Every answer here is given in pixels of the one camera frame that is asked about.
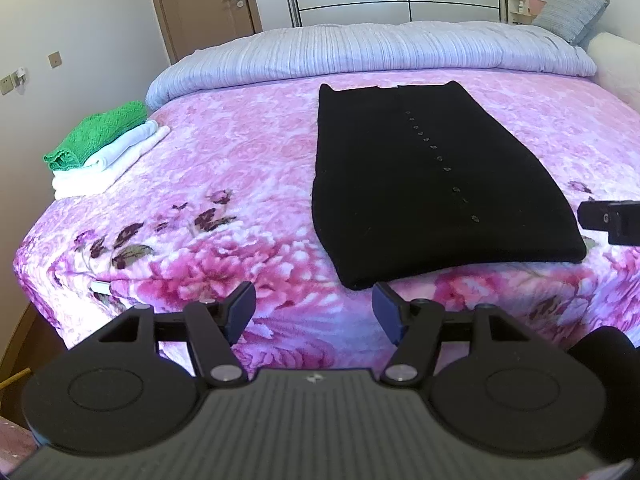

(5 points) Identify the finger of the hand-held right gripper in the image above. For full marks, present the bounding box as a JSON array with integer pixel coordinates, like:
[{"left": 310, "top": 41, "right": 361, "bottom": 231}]
[{"left": 577, "top": 200, "right": 640, "bottom": 247}]

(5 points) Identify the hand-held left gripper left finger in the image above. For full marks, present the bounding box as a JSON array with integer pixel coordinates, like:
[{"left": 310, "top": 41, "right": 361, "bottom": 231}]
[{"left": 97, "top": 281, "right": 257, "bottom": 390}]

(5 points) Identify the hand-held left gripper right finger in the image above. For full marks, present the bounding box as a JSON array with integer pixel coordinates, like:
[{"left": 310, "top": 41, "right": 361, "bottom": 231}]
[{"left": 372, "top": 281, "right": 544, "bottom": 390}]

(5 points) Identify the black knit sweater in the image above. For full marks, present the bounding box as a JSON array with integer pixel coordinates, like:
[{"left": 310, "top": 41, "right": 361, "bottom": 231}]
[{"left": 311, "top": 80, "right": 587, "bottom": 291}]

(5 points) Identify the pink floral blanket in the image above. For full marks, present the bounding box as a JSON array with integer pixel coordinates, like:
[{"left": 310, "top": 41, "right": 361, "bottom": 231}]
[{"left": 15, "top": 67, "right": 640, "bottom": 361}]

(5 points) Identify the white quilted headboard cushion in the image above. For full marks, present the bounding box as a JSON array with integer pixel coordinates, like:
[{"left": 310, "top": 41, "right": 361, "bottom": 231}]
[{"left": 586, "top": 32, "right": 640, "bottom": 111}]

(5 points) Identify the dark cloth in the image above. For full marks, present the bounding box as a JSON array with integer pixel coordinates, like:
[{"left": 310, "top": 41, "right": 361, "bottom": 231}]
[{"left": 570, "top": 325, "right": 640, "bottom": 463}]

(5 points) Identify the white folded cloth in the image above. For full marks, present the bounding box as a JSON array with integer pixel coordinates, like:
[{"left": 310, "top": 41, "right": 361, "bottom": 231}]
[
  {"left": 52, "top": 126, "right": 171, "bottom": 201},
  {"left": 84, "top": 119, "right": 160, "bottom": 171}
]

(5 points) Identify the grey striped pillow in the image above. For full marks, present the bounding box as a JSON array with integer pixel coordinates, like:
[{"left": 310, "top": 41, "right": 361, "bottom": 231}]
[{"left": 531, "top": 0, "right": 610, "bottom": 46}]

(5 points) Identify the wooden bed base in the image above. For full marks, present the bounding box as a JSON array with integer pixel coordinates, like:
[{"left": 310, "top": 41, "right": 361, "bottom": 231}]
[{"left": 0, "top": 302, "right": 68, "bottom": 391}]

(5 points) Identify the green knit cloth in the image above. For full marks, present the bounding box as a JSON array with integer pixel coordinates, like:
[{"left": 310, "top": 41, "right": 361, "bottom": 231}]
[{"left": 43, "top": 101, "right": 149, "bottom": 171}]

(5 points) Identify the yellow stick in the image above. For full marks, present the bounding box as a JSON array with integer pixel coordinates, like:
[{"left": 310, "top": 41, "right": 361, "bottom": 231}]
[{"left": 0, "top": 367, "right": 32, "bottom": 391}]

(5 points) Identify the lavender striped duvet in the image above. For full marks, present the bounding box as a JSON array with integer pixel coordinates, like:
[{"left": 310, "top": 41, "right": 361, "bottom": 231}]
[{"left": 145, "top": 21, "right": 598, "bottom": 111}]

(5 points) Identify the brown wooden door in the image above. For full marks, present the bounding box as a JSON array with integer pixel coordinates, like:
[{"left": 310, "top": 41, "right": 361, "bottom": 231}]
[{"left": 144, "top": 0, "right": 264, "bottom": 64}]

